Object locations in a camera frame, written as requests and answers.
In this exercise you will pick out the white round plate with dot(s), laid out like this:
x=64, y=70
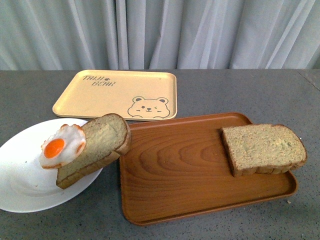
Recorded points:
x=25, y=187

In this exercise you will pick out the fake fried egg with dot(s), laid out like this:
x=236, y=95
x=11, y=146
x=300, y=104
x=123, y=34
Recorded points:
x=63, y=147

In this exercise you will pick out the bread slice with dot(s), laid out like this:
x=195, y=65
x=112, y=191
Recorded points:
x=107, y=138
x=263, y=149

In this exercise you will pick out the grey pleated curtain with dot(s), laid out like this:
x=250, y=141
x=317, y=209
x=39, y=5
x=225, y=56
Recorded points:
x=159, y=34

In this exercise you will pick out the yellow bear tray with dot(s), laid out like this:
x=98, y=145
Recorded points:
x=134, y=95

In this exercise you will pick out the brown wood-grain tray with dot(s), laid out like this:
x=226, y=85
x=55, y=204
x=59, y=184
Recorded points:
x=179, y=168

